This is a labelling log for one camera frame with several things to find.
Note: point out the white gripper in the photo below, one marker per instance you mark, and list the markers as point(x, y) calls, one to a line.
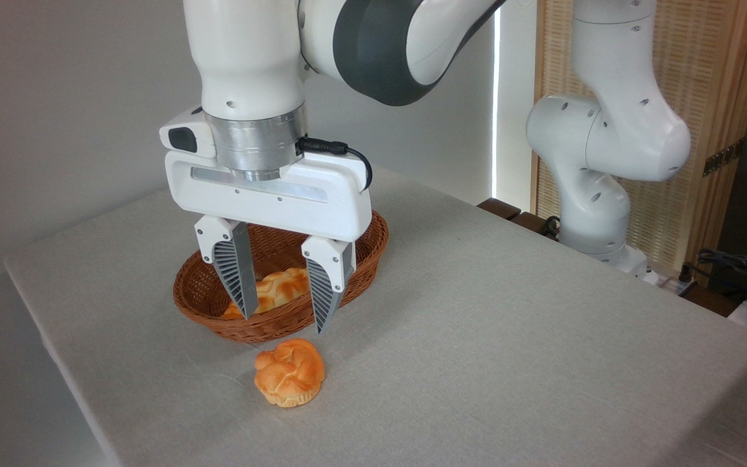
point(321, 201)

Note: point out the round knotted bread roll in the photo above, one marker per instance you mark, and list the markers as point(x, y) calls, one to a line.
point(289, 373)

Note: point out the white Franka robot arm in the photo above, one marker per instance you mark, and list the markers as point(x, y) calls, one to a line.
point(250, 58)

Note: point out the long braided bread loaf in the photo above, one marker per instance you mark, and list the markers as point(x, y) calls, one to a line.
point(279, 285)

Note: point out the brown oval wicker basket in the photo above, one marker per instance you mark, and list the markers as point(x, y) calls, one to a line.
point(263, 331)

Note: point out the dark wooden base board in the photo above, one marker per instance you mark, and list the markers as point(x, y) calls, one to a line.
point(498, 207)

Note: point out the grey tablecloth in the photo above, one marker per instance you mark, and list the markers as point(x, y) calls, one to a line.
point(509, 337)

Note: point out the white power strip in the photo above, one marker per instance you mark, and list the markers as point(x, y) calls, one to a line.
point(668, 283)

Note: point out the black metal screen hinge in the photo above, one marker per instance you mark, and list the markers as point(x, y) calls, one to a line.
point(722, 157)

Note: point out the bamboo folding screen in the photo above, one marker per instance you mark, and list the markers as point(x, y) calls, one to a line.
point(704, 65)

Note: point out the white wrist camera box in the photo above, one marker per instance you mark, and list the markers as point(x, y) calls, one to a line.
point(185, 137)

